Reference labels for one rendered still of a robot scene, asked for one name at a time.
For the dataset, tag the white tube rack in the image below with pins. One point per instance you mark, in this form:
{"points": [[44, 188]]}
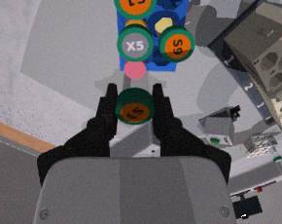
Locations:
{"points": [[249, 148]]}

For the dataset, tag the blue tube rack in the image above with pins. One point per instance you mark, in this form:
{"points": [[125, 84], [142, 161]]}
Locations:
{"points": [[155, 61]]}

